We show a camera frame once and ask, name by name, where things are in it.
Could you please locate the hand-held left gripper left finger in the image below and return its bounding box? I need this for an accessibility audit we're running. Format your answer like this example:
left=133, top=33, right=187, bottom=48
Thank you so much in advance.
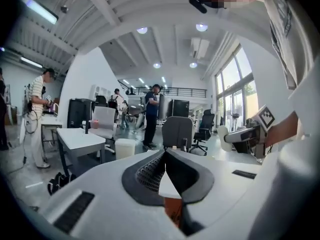
left=39, top=149, right=184, bottom=240

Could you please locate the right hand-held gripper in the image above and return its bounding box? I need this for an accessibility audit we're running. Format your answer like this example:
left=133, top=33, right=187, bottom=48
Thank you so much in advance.
left=216, top=104, right=276, bottom=160

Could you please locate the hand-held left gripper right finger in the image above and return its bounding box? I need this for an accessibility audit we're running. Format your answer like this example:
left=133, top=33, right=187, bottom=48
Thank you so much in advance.
left=164, top=149, right=263, bottom=240

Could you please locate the person's right forearm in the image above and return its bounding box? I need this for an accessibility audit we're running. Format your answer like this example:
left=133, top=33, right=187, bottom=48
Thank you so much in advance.
left=264, top=110, right=300, bottom=148

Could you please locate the black office chair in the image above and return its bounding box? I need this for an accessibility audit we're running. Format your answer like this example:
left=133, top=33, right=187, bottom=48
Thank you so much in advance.
left=188, top=108, right=216, bottom=157

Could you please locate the grey upholstered chair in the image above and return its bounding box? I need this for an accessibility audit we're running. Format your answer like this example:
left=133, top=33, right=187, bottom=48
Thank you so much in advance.
left=161, top=115, right=196, bottom=153

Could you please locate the black bag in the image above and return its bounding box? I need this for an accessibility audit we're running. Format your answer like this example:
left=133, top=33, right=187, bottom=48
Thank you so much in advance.
left=47, top=171, right=78, bottom=196

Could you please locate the black box cabinet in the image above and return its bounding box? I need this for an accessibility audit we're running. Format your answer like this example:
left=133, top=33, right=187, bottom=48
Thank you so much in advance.
left=170, top=99, right=190, bottom=118

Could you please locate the orange printed packet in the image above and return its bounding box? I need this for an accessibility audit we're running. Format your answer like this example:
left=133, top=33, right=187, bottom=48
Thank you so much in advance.
left=163, top=197, right=184, bottom=229

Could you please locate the white plastic bin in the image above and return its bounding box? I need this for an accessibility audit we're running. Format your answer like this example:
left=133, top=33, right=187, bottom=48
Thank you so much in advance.
left=114, top=138, right=137, bottom=161

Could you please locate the black mezzanine railing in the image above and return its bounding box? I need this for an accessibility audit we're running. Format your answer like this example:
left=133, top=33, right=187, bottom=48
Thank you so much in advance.
left=124, top=85, right=208, bottom=99

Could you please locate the white table with grey legs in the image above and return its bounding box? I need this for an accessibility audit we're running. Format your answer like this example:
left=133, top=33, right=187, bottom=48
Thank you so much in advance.
left=55, top=127, right=107, bottom=178

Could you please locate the white mesh office chair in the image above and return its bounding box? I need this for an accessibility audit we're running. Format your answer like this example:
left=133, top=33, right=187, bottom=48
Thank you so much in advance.
left=87, top=105, right=118, bottom=156

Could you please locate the white workbench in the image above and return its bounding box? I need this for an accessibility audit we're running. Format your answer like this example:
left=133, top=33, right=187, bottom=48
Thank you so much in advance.
left=40, top=115, right=64, bottom=160

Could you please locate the ceiling air conditioner unit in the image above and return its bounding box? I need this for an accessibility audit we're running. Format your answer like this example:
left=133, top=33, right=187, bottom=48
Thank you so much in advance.
left=190, top=37, right=211, bottom=60

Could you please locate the long tube ceiling light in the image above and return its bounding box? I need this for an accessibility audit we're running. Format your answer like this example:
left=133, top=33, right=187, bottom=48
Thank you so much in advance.
left=20, top=0, right=60, bottom=25
left=19, top=56, right=44, bottom=69

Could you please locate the large glass window wall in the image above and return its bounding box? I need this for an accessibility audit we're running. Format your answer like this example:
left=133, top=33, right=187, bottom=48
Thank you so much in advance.
left=214, top=46, right=260, bottom=133

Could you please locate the black head-worn camera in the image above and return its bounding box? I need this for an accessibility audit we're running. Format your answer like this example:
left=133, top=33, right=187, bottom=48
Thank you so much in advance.
left=188, top=0, right=208, bottom=15

